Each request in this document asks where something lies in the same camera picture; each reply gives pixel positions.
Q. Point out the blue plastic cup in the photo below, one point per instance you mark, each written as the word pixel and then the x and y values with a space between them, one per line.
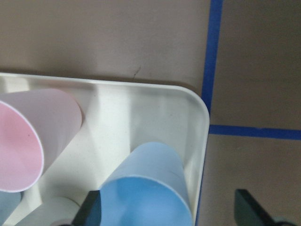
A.
pixel 147 189

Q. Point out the white plastic tray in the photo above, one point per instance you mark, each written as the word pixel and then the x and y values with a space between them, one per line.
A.
pixel 117 117

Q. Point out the pink plastic cup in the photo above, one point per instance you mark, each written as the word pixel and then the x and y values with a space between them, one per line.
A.
pixel 35 127

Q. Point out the grey plastic cup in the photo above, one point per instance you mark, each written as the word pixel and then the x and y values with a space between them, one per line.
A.
pixel 8 203

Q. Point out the pale green plastic cup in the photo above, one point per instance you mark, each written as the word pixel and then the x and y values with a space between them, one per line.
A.
pixel 58 211

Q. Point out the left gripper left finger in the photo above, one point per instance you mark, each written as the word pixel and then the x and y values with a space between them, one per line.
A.
pixel 89 213

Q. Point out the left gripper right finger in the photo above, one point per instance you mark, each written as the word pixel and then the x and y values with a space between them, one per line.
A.
pixel 248 212

